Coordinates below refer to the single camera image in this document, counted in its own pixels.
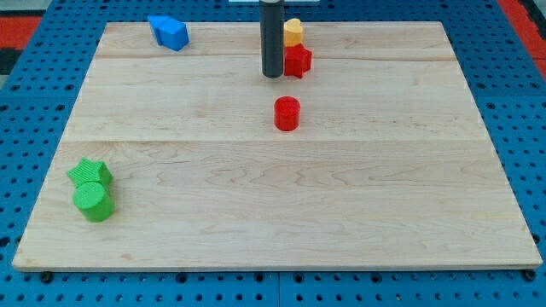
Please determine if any blue pentagon block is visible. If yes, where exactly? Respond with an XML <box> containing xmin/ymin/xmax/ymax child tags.
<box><xmin>148</xmin><ymin>15</ymin><xmax>171</xmax><ymax>45</ymax></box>

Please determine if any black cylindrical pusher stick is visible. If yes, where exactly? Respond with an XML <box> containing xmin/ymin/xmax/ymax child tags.
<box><xmin>258</xmin><ymin>0</ymin><xmax>284</xmax><ymax>78</ymax></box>

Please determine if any green star block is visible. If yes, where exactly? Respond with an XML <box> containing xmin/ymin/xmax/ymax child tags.
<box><xmin>67</xmin><ymin>158</ymin><xmax>113</xmax><ymax>188</ymax></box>

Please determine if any red cylinder block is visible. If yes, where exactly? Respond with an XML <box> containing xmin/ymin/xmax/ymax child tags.
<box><xmin>274</xmin><ymin>96</ymin><xmax>300</xmax><ymax>131</ymax></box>

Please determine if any light wooden board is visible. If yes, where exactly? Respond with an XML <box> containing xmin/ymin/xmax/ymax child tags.
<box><xmin>13</xmin><ymin>21</ymin><xmax>543</xmax><ymax>272</ymax></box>

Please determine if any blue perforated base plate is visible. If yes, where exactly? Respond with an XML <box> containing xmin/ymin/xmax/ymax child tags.
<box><xmin>1</xmin><ymin>1</ymin><xmax>545</xmax><ymax>306</ymax></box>

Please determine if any green cylinder block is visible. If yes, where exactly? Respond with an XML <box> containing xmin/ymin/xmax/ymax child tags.
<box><xmin>73</xmin><ymin>182</ymin><xmax>115</xmax><ymax>223</ymax></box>

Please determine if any blue cube block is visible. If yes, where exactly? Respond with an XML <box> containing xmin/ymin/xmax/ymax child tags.
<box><xmin>159</xmin><ymin>19</ymin><xmax>190</xmax><ymax>51</ymax></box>

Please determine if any yellow heart block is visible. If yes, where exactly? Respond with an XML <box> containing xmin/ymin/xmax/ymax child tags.
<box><xmin>284</xmin><ymin>18</ymin><xmax>304</xmax><ymax>47</ymax></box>

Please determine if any red star block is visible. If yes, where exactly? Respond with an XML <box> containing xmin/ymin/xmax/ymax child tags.
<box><xmin>284</xmin><ymin>43</ymin><xmax>312</xmax><ymax>78</ymax></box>

